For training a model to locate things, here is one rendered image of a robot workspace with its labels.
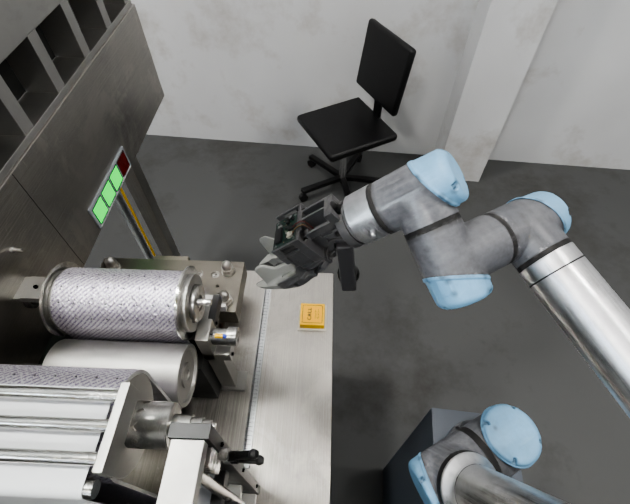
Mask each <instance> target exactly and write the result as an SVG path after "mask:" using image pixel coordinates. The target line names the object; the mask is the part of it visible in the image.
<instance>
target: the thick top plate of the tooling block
mask: <svg viewBox="0 0 630 504"><path fill-rule="evenodd" d="M114 259H116V260H117V262H118V263H120V265H121V268H120V269H141V270H172V271H183V270H184V269H185V268H186V267H187V266H194V267H195V268H196V270H197V271H198V274H199V276H200V278H201V280H202V283H203V287H204V290H205V295H219V293H220V292H221V291H227V292H228V293H229V294H230V296H231V297H232V299H233V303H232V305H231V306H230V307H227V312H226V311H220V315H219V319H220V322H229V323H239V320H240V314H241V308H242V302H243V296H244V291H245V285H246V279H247V270H246V266H245V262H230V263H231V264H232V266H233V267H234V269H235V273H234V275H233V276H231V277H224V276H223V275H222V269H221V267H222V266H221V265H222V262H223V261H197V260H166V259H135V258H114Z"/></svg>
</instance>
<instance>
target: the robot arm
mask: <svg viewBox="0 0 630 504"><path fill-rule="evenodd" d="M468 196H469V191H468V186H467V184H466V182H465V178H464V175H463V173H462V171H461V169H460V167H459V165H458V164H457V162H456V161H455V159H454V158H453V156H452V155H451V154H450V153H449V152H447V151H445V150H443V149H436V150H434V151H432V152H430V153H428V154H426V155H424V156H422V157H420V158H417V159H415V160H411V161H409V162H407V164H406V165H404V166H402V167H400V168H399V169H397V170H395V171H393V172H391V173H389V174H387V175H386V176H384V177H382V178H380V179H378V180H376V181H375V182H373V183H371V184H368V185H366V186H364V187H362V188H361V189H359V190H357V191H355V192H353V193H351V194H349V195H348V196H346V197H345V198H344V200H342V201H339V200H338V199H337V198H336V197H335V196H334V195H333V194H330V195H328V196H327V197H325V198H323V199H321V200H319V201H318V202H316V203H314V204H312V205H310V206H309V207H307V208H306V207H305V206H304V205H303V204H302V203H300V204H298V205H296V206H294V207H293V208H291V209H289V210H287V211H286V212H284V213H282V214H280V215H279V216H277V217H276V219H278V220H279V222H277V223H276V230H275V238H271V237H268V236H264V237H261V238H260V243H261V244H262V245H263V246H264V248H265V249H266V250H267V251H268V252H269V254H268V255H267V256H266V257H265V258H264V259H263V260H262V261H261V262H260V264H259V266H257V267H256V268H255V272H256V273H257V274H258V275H259V276H260V277H261V278H262V279H263V280H261V281H260V282H258V283H256V286H258V287H260V288H263V289H289V288H296V287H300V286H302V285H304V284H306V283H307V282H309V281H310V280H311V279H312V278H314V277H317V276H318V273H319V272H321V271H322V270H326V268H327V267H328V265H329V264H330V263H332V258H334V257H336V250H337V258H338V265H339V269H338V272H337V276H338V279H339V281H340V282H341V288H342V290H343V291H355V290H356V281H357V280H358V279H359V275H360V273H359V269H358V268H357V266H356V264H355V252H354V248H358V247H360V246H362V245H364V244H369V243H372V242H374V241H376V240H378V239H380V238H383V237H385V236H387V235H389V234H393V233H395V232H398V231H400V230H402V232H403V235H404V237H405V239H406V241H407V244H408V246H409V248H410V250H411V253H412V255H413V257H414V259H415V261H416V264H417V266H418V268H419V270H420V273H421V275H422V277H423V279H422V280H423V283H425V284H426V285H427V287H428V289H429V291H430V293H431V295H432V297H433V299H434V301H435V303H436V305H437V306H438V307H440V308H442V309H446V310H449V309H457V308H461V307H465V306H468V305H471V304H473V303H476V302H478V301H480V300H482V299H484V298H485V297H487V296H488V295H489V294H490V293H491V292H492V290H493V285H492V283H491V280H490V279H491V276H490V275H488V274H490V273H492V272H494V271H496V270H498V269H500V268H502V267H504V266H506V265H508V264H510V263H512V265H513V266H514V267H515V268H516V269H517V271H518V272H519V274H520V275H521V276H522V278H523V279H524V280H525V282H526V283H527V284H528V286H529V287H530V288H531V290H532V291H533V292H534V293H535V295H536V296H537V297H538V299H539V300H540V301H541V303H542V304H543V305H544V307H545V308H546V309H547V311H548V312H549V313H550V314H551V316H552V317H553V318H554V320H555V321H556V322H557V324H558V325H559V326H560V328H561V329H562V330H563V332H564V333H565V334H566V335H567V337H568V338H569V339H570V341H571V342H572V343H573V345H574V346H575V347H576V349H577V350H578V351H579V352H580V354H581V355H582V356H583V358H584V359H585V360H586V362H587V363H588V364H589V366H590V367H591V368H592V370H593V371H594V372H595V373H596V375H597V376H598V377H599V379H600V380H601V381H602V383H603V384H604V385H605V387H606V388H607V389H608V390H609V392H610V393H611V394H612V396H613V397H614V398H615V400H616V401H617V402H618V404H619V405H620V406H621V408H622V409H623V410H624V411H625V413H626V414H627V415H628V417H629V418H630V309H629V308H628V307H627V305H626V304H625V303H624V302H623V301H622V300H621V298H620V297H619V296H618V295H617V294H616V292H615V291H614V290H613V289H612V288H611V287H610V285H609V284H608V283H607V282H606V281H605V279H604V278H603V277H602V276H601V275H600V274H599V272H598V271H597V270H596V269H595V268H594V267H593V265H592V264H591V263H590V262H589V261H588V259H587V258H586V257H585V256H584V255H583V254H582V252H581V251H580V250H579V249H578V248H577V247H576V245H575V244H574V243H573V242H572V241H571V240H570V239H569V237H568V236H567V235H566V233H567V232H568V230H569V228H570V226H571V216H570V215H569V212H568V207H567V205H566V204H565V202H564V201H563V200H562V199H561V198H559V197H558V196H556V195H554V194H552V193H549V192H544V191H538V192H534V193H531V194H528V195H526V196H523V197H518V198H514V199H512V200H510V201H509V202H507V203H506V204H504V205H502V206H500V207H498V208H496V209H493V210H491V211H489V212H487V213H485V214H482V215H480V216H477V217H475V218H473V219H471V220H469V221H466V222H464V221H463V219H462V217H461V215H460V213H459V210H458V208H457V206H460V204H461V203H462V202H464V201H466V200H467V199H468ZM294 210H296V211H297V212H295V213H294V214H292V215H290V216H288V217H284V216H285V215H287V214H288V213H290V212H292V211H294ZM280 262H281V263H282V262H284V263H282V264H280V265H278V266H275V267H274V265H276V264H277V263H280ZM295 266H297V267H295ZM541 450H542V443H541V436H540V433H539V431H538V429H537V427H536V425H535V424H534V422H533V421H532V420H531V419H530V417H529V416H528V415H527V414H525V413H524V412H523V411H521V410H520V409H518V408H516V407H514V406H511V405H508V404H497V405H494V406H490V407H488V408H486V409H485V410H484V412H483V413H482V414H481V415H479V416H478V417H476V418H475V419H473V420H466V421H463V422H460V423H458V424H457V425H455V426H454V427H453V428H452V429H451V430H450V431H449V433H448V435H447V436H446V437H445V438H443V439H442V440H440V441H438V442H437V443H435V444H434V445H432V446H431V447H429V448H427V449H426V450H424V451H423V452H419V453H418V455H417V456H415V457H414V458H412V459H411V460H410V461H409V464H408V468H409V472H410V475H411V478H412V480H413V483H414V485H415V487H416V489H417V491H418V493H419V495H420V497H421V499H422V500H423V502H424V504H569V503H567V502H565V501H562V500H560V499H558V498H556V497H553V496H551V495H549V494H547V493H544V492H542V491H540V490H538V489H535V488H533V487H531V486H529V485H526V484H524V483H522V482H520V481H517V480H515V479H513V478H510V477H511V476H512V475H514V474H515V473H517V472H518V471H520V470H521V469H525V468H528V467H531V466H532V465H533V464H534V463H535V462H536V461H537V459H538V458H539V456H540V454H541Z"/></svg>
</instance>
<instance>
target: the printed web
mask: <svg viewBox="0 0 630 504"><path fill-rule="evenodd" d="M182 272H183V271H172V270H141V269H111V268H81V267H71V268H68V269H66V270H65V271H63V272H62V273H61V274H60V275H59V277H58V278H57V280H56V282H55V284H54V286H53V289H52V293H51V300H50V308H51V314H52V318H53V320H54V322H55V324H56V325H57V326H58V327H59V328H60V329H62V330H63V331H64V332H66V333H67V334H68V335H70V336H71V337H72V338H74V339H80V340H107V341H134V342H161V343H187V344H191V343H190V341H189V340H187V341H183V340H181V339H180V337H179V336H178V334H177V331H176V327H175V321H174V301H175V293H176V288H177V284H178V281H179V278H180V275H181V273H182ZM139 373H142V374H144V375H146V376H147V377H148V379H149V380H150V382H151V385H152V390H153V398H154V401H167V402H172V401H171V400H170V399H169V397H168V396H167V395H166V394H165V392H164V391H163V390H162V389H161V388H160V386H159V385H158V384H157V383H156V381H155V380H154V379H153V378H152V377H151V375H150V374H149V373H148V372H147V371H145V370H139V369H114V368H88V367H62V366H36V365H11V364H0V384H21V385H45V386H70V387H95V388H116V390H119V388H120V385H121V382H128V381H129V380H130V379H131V378H132V377H133V376H135V375H136V374H139ZM92 469H93V466H90V468H89V471H88V474H87V477H86V479H99V480H100V483H101V484H100V490H99V493H98V495H97V497H96V498H95V499H93V500H91V499H84V500H89V501H93V502H97V503H101V504H156V501H157V497H158V495H157V494H154V493H152V492H149V491H147V490H144V489H141V488H139V487H136V486H134V485H131V484H129V483H126V482H123V481H121V480H118V479H116V478H115V477H114V478H104V477H102V476H99V475H96V474H94V473H92Z"/></svg>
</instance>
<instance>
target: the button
mask: <svg viewBox="0 0 630 504"><path fill-rule="evenodd" d="M324 318H325V304H307V303H301V310H300V328H313V329H324Z"/></svg>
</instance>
